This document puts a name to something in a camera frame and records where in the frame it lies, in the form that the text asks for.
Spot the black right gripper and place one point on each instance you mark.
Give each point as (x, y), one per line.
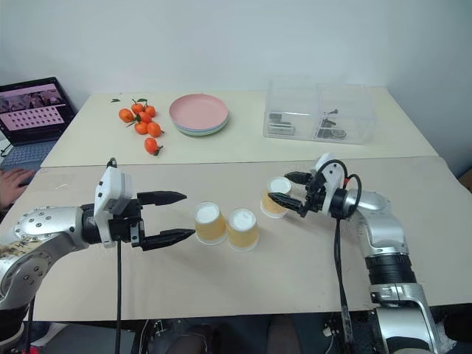
(313, 199)

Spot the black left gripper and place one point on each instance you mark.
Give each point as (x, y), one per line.
(125, 230)

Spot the yellow paper cup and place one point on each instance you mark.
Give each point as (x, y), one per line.
(274, 186)
(210, 225)
(242, 232)

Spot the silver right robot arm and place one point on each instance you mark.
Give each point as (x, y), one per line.
(383, 228)

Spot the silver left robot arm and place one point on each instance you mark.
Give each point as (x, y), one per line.
(48, 221)

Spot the bystander bare hand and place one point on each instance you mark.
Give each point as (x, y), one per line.
(13, 188)

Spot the white and black device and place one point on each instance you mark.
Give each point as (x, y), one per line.
(282, 129)

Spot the black boxy part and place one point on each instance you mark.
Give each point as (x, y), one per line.
(325, 130)

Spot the round grey disc part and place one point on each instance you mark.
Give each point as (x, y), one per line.
(339, 134)

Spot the small orange mandarin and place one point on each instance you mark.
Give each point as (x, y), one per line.
(145, 117)
(150, 110)
(126, 115)
(137, 107)
(151, 146)
(141, 128)
(154, 129)

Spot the small black part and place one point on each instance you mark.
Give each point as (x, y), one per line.
(275, 117)

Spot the small black clip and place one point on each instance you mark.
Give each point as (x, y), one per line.
(332, 111)

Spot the light green plastic plate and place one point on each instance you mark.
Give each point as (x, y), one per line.
(201, 135)

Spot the light blue plastic plate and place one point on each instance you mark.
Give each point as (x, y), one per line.
(221, 129)

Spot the clear acrylic storage box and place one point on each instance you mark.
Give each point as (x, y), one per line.
(321, 92)

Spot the pink plastic plate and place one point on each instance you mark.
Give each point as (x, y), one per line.
(198, 108)

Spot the dark rounded knee shape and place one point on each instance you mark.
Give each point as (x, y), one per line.
(201, 337)
(282, 333)

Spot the open laptop computer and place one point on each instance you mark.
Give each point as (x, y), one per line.
(33, 110)

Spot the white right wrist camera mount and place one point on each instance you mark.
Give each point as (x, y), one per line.
(333, 180)

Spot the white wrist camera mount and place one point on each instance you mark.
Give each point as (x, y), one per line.
(333, 180)
(110, 184)

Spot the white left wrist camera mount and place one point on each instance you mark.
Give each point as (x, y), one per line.
(110, 184)

